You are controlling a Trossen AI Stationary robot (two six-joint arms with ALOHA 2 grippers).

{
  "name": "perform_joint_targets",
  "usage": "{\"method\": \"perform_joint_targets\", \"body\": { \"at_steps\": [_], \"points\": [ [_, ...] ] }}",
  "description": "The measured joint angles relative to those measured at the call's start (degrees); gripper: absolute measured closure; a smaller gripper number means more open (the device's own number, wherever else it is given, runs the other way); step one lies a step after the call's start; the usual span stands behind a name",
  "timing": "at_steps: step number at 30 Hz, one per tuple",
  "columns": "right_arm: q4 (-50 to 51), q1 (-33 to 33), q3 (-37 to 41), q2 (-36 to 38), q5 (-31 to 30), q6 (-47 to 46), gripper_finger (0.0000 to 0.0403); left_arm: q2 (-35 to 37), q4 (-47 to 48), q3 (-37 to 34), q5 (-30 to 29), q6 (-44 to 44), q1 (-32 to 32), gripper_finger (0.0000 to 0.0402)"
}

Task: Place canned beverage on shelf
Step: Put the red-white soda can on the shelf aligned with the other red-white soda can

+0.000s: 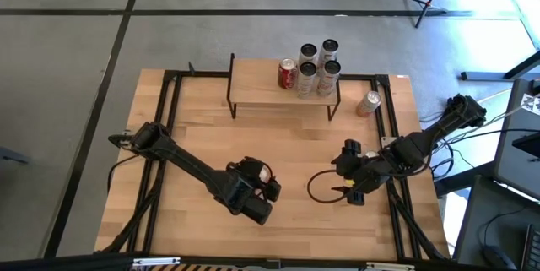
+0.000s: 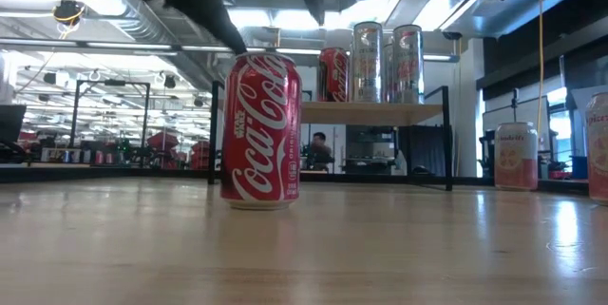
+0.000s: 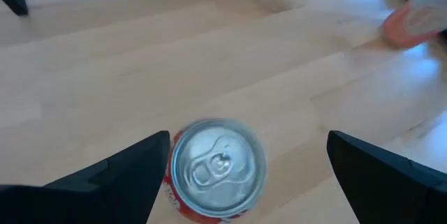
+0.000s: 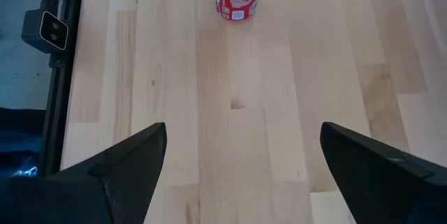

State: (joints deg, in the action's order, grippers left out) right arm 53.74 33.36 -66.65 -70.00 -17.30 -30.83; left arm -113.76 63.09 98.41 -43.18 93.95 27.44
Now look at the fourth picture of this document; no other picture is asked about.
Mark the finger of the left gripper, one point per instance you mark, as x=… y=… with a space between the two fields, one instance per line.
x=384 y=189
x=87 y=192

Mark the black front crossbar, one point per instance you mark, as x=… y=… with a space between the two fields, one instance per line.
x=61 y=95

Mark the small grey camera box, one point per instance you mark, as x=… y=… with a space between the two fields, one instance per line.
x=52 y=30

